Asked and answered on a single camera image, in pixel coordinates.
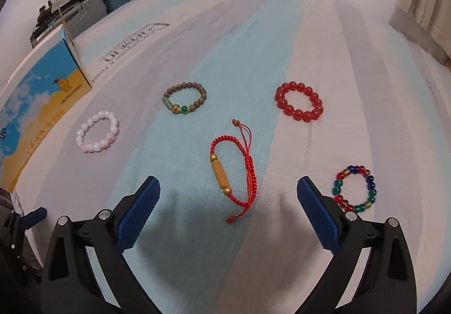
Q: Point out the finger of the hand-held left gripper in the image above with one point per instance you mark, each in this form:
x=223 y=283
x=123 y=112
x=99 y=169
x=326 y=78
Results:
x=35 y=215

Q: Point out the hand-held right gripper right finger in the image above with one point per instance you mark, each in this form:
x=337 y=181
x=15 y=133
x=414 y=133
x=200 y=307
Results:
x=319 y=211

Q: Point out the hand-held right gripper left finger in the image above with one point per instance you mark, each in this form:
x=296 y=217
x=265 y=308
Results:
x=139 y=211

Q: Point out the blue and yellow cardboard box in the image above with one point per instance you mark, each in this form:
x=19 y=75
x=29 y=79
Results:
x=42 y=95

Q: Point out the striped bed sheet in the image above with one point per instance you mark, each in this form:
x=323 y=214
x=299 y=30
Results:
x=246 y=53

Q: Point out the black items on suitcase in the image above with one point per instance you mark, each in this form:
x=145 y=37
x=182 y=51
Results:
x=45 y=19

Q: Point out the grey suitcase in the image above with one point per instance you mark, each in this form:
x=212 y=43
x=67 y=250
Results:
x=88 y=7

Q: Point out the beige window curtain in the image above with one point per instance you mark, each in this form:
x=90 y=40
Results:
x=422 y=0

